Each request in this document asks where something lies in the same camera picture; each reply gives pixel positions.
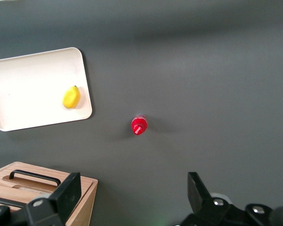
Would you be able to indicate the yellow toy lemon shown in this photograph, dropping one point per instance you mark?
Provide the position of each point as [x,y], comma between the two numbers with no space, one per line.
[71,97]

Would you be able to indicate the white rectangular tray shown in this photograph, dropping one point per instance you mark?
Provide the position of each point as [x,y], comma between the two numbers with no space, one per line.
[33,94]

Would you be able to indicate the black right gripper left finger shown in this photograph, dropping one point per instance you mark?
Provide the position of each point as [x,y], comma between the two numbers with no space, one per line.
[66,193]

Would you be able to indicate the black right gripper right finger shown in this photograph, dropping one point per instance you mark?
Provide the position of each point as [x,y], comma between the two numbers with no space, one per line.
[200,195]

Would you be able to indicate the red coke bottle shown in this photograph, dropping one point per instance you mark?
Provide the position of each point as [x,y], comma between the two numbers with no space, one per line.
[139,124]

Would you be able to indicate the light wooden board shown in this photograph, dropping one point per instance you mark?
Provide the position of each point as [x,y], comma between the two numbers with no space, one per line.
[85,188]

